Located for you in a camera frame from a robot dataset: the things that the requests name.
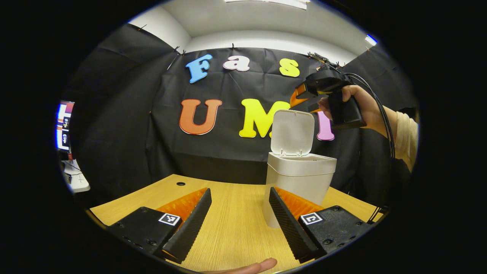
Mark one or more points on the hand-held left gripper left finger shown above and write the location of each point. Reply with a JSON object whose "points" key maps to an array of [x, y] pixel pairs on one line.
{"points": [[192, 224]]}

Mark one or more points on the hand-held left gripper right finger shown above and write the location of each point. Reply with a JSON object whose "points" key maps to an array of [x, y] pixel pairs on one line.
{"points": [[289, 224]]}

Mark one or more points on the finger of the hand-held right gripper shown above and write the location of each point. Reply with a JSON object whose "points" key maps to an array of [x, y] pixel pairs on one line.
{"points": [[314, 103], [297, 97]]}

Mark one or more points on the white desktop garbage bin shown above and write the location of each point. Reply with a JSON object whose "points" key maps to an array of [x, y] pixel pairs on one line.
{"points": [[300, 179]]}

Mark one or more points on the wooden desktop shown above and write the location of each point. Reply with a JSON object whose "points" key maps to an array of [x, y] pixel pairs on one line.
{"points": [[236, 213]]}

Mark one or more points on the black backdrop cloth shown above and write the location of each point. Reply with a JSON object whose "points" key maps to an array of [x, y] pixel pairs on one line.
{"points": [[213, 152]]}

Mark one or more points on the row of black cloth clips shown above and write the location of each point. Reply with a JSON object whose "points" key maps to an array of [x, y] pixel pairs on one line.
{"points": [[233, 46]]}

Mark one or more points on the white side table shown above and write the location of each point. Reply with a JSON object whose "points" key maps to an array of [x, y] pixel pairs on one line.
{"points": [[80, 184]]}

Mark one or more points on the small black device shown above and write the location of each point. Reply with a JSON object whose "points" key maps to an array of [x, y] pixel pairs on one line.
{"points": [[68, 177]]}

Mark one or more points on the computer monitor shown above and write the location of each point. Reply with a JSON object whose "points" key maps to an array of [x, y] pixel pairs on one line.
{"points": [[64, 125]]}

